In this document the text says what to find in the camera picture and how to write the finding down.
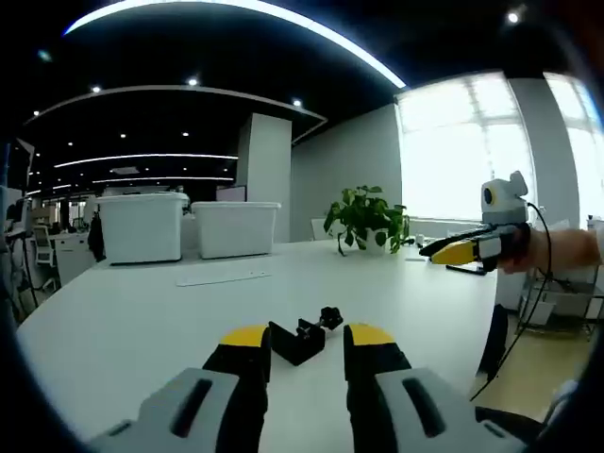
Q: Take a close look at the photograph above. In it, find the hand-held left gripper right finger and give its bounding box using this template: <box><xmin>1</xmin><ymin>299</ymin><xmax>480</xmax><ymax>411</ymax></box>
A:
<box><xmin>343</xmin><ymin>322</ymin><xmax>528</xmax><ymax>453</ymax></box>

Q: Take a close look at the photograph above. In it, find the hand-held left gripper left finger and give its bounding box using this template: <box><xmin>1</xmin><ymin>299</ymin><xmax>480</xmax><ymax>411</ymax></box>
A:
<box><xmin>87</xmin><ymin>324</ymin><xmax>274</xmax><ymax>453</ymax></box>

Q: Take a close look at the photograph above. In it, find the black fixed fixture clamp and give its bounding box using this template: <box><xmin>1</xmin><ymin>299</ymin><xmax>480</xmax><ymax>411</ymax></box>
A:
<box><xmin>267</xmin><ymin>305</ymin><xmax>344</xmax><ymax>367</ymax></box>

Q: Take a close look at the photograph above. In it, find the white desk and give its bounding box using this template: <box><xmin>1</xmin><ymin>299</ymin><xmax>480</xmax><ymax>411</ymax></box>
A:
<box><xmin>16</xmin><ymin>235</ymin><xmax>504</xmax><ymax>453</ymax></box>

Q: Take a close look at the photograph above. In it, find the white flat desk strip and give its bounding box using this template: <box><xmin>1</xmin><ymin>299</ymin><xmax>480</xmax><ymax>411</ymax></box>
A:
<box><xmin>176</xmin><ymin>269</ymin><xmax>275</xmax><ymax>288</ymax></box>

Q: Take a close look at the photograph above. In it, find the person's right hand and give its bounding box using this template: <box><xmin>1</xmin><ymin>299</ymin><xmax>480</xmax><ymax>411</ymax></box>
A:
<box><xmin>497</xmin><ymin>224</ymin><xmax>537</xmax><ymax>276</ymax></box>

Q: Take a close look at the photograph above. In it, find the black smartphone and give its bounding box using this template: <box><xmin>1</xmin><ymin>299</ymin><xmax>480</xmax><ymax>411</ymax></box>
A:
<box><xmin>445</xmin><ymin>262</ymin><xmax>488</xmax><ymax>277</ymax></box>

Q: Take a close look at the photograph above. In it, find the wide window with blinds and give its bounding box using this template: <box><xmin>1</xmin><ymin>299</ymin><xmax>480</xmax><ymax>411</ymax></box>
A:
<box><xmin>395</xmin><ymin>75</ymin><xmax>537</xmax><ymax>223</ymax></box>

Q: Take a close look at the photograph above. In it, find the narrow window with blinds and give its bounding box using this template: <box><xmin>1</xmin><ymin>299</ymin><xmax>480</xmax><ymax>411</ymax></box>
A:
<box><xmin>542</xmin><ymin>70</ymin><xmax>604</xmax><ymax>230</ymax></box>

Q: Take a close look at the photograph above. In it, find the potted green plant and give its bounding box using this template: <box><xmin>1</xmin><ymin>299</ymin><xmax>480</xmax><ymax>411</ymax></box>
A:
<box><xmin>323</xmin><ymin>184</ymin><xmax>411</xmax><ymax>259</ymax></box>

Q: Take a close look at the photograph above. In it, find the white chair back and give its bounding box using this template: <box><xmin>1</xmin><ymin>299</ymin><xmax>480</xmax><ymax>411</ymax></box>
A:
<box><xmin>310</xmin><ymin>216</ymin><xmax>334</xmax><ymax>243</ymax></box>

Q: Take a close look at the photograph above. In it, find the large white storage bin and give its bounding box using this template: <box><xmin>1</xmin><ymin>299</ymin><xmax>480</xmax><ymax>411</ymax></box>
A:
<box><xmin>93</xmin><ymin>192</ymin><xmax>188</xmax><ymax>266</ymax></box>

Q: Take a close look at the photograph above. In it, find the small white storage bin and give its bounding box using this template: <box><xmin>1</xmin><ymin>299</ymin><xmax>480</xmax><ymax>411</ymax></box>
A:
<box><xmin>191</xmin><ymin>201</ymin><xmax>283</xmax><ymax>260</ymax></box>

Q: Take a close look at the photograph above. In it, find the white office chair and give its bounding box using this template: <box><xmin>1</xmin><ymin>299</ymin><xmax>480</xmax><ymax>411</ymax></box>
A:
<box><xmin>30</xmin><ymin>224</ymin><xmax>60</xmax><ymax>292</ymax></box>

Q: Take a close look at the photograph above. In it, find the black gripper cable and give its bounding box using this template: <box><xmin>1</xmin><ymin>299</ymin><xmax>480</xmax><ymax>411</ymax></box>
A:
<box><xmin>469</xmin><ymin>201</ymin><xmax>553</xmax><ymax>402</ymax></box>

